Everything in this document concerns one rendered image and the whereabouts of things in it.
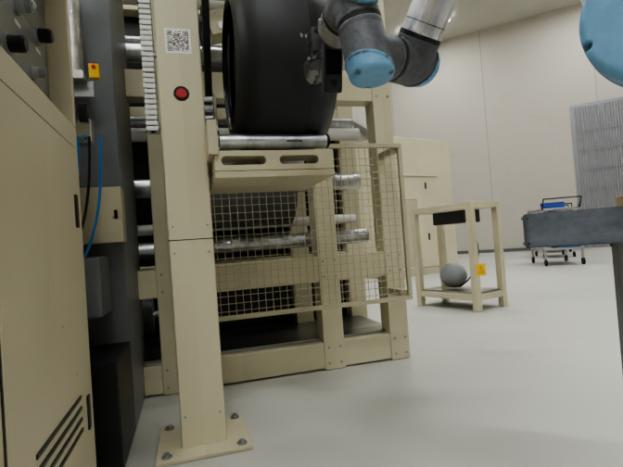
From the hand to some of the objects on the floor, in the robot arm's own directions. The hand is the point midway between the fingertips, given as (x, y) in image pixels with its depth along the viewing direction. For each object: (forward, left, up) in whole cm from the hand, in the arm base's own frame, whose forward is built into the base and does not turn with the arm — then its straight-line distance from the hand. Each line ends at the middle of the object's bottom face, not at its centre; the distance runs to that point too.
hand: (313, 83), depth 118 cm
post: (+52, 0, -98) cm, 111 cm away
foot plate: (+52, 0, -98) cm, 111 cm away
